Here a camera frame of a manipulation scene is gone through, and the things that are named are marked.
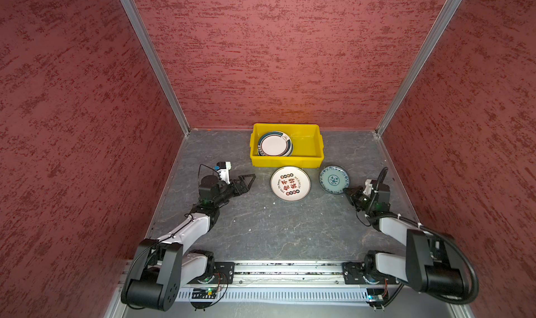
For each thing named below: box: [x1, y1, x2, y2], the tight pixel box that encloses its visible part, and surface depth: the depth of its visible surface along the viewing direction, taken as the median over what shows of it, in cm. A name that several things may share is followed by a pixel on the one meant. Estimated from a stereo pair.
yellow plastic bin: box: [249, 122, 325, 169], surface depth 109 cm
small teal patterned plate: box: [318, 164, 350, 195], surface depth 96 cm
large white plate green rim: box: [257, 131, 294, 157], surface depth 109 cm
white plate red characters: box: [270, 165, 312, 202], surface depth 100 cm
